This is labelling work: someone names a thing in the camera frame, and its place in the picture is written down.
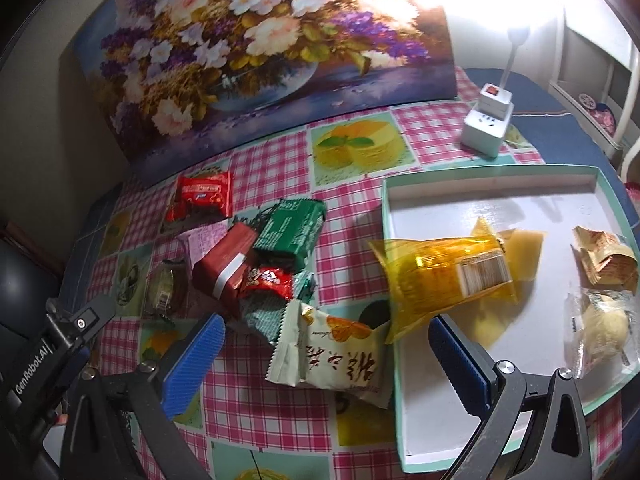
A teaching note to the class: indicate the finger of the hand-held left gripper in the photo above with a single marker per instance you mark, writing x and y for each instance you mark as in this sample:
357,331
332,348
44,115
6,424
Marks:
80,322

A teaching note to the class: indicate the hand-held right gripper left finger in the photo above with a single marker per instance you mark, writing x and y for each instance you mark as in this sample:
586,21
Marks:
195,360

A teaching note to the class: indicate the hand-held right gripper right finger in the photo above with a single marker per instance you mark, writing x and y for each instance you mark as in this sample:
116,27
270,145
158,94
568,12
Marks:
457,365

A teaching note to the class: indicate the green and silver foil packet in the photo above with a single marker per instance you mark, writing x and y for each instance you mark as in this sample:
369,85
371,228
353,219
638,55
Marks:
265,320

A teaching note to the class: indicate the orange transparent snack packet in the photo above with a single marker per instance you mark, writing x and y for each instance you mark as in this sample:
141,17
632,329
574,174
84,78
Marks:
430,280

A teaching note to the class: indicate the dark red packet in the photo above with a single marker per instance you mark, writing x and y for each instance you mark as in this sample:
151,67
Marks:
222,265

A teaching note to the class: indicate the small red candy packet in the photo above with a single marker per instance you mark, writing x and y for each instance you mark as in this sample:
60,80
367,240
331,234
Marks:
265,282

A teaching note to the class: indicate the pink snack packet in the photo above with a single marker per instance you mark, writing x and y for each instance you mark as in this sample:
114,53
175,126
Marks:
205,237

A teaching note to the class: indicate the white packet with orange print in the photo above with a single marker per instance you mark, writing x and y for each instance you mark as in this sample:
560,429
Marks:
330,360

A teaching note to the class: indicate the clear packet with white bun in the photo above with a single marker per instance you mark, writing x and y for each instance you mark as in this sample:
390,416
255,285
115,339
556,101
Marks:
600,330

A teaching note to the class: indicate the brown bread packet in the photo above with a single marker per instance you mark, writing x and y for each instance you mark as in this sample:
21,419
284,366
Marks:
607,262

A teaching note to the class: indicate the white box with teal edge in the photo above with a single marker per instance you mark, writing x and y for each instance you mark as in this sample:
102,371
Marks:
540,200

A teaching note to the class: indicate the dark blue furniture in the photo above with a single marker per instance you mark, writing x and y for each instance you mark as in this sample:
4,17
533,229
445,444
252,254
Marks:
25,280

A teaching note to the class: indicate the round green cake in wrapper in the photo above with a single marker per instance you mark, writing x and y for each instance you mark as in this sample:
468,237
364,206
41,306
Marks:
162,285

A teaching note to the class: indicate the pink checkered tablecloth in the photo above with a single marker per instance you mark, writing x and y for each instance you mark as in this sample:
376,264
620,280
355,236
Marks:
280,410

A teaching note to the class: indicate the dark green snack packet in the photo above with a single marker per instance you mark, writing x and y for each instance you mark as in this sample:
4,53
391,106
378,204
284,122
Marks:
292,232

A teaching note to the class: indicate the bright red snack packet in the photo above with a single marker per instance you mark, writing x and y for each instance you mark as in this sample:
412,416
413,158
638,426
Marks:
200,195

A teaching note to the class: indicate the white socket cube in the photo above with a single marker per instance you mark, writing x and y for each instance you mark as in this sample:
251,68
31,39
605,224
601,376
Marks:
482,130

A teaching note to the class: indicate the pink patterned item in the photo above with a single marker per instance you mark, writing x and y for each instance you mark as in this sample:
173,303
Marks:
600,112

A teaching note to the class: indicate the white shelf furniture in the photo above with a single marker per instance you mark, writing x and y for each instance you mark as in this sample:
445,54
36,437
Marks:
627,105

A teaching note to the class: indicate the floral painting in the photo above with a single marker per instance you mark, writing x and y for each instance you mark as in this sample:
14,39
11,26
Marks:
225,35

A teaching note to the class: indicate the white plug-in lamp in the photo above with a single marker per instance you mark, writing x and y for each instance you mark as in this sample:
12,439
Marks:
515,45

